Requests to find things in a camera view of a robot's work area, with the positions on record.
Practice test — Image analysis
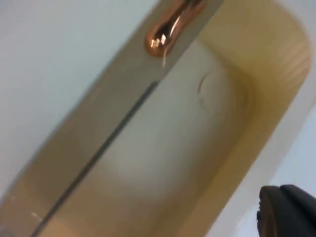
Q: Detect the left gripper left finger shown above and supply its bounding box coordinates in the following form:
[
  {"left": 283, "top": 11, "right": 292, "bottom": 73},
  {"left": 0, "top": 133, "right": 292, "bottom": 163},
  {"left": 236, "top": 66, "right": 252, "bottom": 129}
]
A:
[{"left": 256, "top": 186, "right": 315, "bottom": 237}]

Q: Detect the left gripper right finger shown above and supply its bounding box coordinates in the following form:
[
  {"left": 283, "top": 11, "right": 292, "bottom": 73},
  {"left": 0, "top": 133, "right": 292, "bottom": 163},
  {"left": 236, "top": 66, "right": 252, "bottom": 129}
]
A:
[{"left": 279, "top": 183, "right": 316, "bottom": 237}]

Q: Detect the cream box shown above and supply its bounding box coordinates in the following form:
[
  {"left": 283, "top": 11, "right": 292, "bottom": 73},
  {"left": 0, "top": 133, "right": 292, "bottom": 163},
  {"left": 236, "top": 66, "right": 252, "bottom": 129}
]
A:
[{"left": 32, "top": 0, "right": 313, "bottom": 237}]

